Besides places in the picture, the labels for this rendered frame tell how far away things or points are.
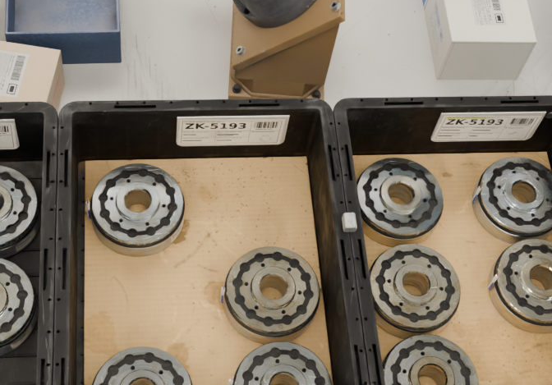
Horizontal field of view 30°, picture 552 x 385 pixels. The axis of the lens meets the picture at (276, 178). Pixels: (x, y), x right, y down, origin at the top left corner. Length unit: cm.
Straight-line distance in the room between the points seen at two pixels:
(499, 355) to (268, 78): 49
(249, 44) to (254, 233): 29
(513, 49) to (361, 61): 21
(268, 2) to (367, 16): 27
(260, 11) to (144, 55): 22
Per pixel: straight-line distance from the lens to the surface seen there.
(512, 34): 146
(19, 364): 112
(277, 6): 131
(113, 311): 113
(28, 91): 134
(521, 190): 125
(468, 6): 147
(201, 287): 114
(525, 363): 118
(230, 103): 114
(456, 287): 115
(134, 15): 150
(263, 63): 136
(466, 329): 117
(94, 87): 143
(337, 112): 115
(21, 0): 152
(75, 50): 143
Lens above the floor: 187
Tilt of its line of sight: 59 degrees down
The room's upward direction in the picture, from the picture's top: 12 degrees clockwise
